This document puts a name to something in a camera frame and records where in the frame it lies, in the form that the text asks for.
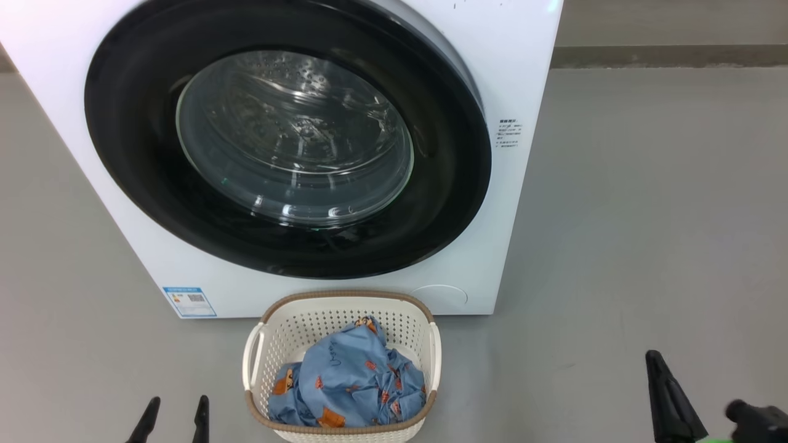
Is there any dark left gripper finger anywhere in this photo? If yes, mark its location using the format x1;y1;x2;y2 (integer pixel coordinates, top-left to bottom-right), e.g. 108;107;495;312
193;395;210;443
126;397;161;443

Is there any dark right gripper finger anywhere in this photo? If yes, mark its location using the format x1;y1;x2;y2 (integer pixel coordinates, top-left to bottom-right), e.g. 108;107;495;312
645;350;709;443

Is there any black round glass washer door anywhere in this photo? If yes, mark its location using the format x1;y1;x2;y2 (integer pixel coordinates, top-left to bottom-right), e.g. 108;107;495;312
84;0;492;279

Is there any cream perforated laundry basket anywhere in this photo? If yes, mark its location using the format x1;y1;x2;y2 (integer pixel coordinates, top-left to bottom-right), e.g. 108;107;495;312
242;290;442;443

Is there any white front-load washing machine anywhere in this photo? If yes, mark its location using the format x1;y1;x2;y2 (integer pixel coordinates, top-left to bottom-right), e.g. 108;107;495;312
0;0;565;319

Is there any blue energy label sticker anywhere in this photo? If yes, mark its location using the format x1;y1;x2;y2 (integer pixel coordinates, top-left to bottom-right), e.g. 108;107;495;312
163;286;217;318

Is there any round white filter cover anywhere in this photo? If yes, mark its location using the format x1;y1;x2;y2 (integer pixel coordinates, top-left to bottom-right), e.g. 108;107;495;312
411;284;468;314

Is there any small printed text label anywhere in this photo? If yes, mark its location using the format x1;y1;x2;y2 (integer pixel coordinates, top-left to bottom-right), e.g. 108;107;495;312
497;119;524;149

